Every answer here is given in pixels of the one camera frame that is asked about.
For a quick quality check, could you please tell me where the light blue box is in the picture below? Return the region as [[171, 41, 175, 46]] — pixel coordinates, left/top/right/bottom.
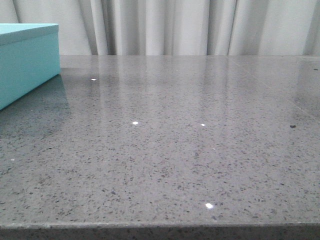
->
[[0, 23, 61, 109]]

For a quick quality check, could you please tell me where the grey pleated curtain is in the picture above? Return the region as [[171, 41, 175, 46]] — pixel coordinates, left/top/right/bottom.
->
[[0, 0, 320, 56]]

